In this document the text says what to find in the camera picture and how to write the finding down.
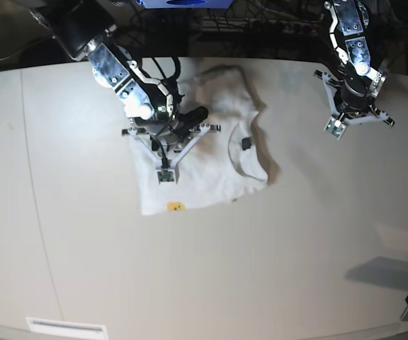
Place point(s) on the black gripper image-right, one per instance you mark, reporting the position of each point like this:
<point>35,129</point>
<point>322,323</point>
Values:
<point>353,98</point>

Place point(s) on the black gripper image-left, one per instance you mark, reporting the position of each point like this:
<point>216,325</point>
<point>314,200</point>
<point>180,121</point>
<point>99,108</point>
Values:
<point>178,129</point>

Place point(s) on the white printed T-shirt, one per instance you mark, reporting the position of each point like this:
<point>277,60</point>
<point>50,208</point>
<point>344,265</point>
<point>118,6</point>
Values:
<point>222,166</point>

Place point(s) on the power strip with red light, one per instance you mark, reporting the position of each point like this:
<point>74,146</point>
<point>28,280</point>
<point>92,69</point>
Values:
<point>282,27</point>

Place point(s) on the blue box at top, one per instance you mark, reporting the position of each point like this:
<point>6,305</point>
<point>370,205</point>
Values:
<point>189,4</point>

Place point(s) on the white label strip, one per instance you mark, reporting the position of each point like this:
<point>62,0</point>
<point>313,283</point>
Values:
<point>66,329</point>

